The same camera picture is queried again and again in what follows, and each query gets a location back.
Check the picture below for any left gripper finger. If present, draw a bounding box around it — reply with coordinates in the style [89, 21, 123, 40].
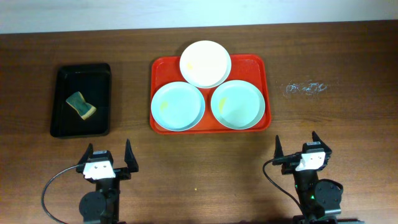
[78, 143, 93, 165]
[124, 139, 139, 172]

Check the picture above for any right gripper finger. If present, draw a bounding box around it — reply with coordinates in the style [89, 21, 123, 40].
[312, 131, 330, 152]
[274, 135, 284, 161]

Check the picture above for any green and yellow sponge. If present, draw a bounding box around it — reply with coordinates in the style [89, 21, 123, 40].
[66, 91, 96, 120]

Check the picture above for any light blue plate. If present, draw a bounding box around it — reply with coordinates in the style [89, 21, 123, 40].
[210, 80, 266, 130]
[150, 82, 206, 132]

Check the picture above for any white plate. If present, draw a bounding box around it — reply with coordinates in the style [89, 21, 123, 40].
[179, 40, 232, 88]

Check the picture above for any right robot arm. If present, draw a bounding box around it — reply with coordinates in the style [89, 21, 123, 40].
[272, 132, 343, 223]

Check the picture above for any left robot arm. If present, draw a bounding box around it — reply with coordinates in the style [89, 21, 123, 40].
[76, 140, 139, 224]

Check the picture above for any black plastic tray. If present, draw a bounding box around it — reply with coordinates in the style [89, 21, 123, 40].
[50, 63, 111, 138]

